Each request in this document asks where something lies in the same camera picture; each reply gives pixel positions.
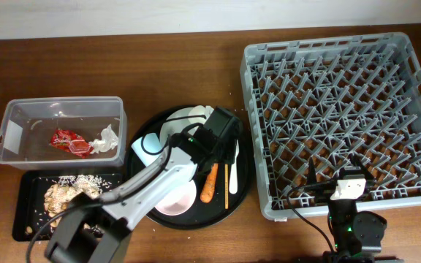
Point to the light blue plastic cup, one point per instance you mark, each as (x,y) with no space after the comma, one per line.
(145,147)

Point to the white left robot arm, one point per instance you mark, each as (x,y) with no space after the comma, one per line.
(99,230)

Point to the pink bowl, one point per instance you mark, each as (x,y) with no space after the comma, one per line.
(179,200)

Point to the grey round plate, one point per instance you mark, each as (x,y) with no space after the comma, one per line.
(169,128)

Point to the clear plastic bin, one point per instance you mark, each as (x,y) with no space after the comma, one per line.
(29,124)

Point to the white paper cup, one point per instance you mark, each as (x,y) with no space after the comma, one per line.
(198,113)

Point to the black round tray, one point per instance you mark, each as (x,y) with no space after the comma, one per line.
(200,214)

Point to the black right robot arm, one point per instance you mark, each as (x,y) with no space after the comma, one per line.
(357,235)

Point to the black rectangular tray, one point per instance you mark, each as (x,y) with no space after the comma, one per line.
(25,186)

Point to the red snack wrapper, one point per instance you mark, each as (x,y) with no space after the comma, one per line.
(70,142)

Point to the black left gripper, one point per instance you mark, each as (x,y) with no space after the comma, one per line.
(229,156)

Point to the grey dishwasher rack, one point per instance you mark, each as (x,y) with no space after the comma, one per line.
(328,99)

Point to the white plastic fork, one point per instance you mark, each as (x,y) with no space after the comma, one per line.
(233,184)

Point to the peanut shells and rice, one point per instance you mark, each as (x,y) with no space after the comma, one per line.
(51,194)

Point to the orange carrot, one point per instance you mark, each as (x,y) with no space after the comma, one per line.
(209,186)

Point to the wooden chopstick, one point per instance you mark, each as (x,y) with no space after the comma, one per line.
(226,186)

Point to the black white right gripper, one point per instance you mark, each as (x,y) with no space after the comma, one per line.
(311,178)

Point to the white tissue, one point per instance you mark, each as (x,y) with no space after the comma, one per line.
(108,141)

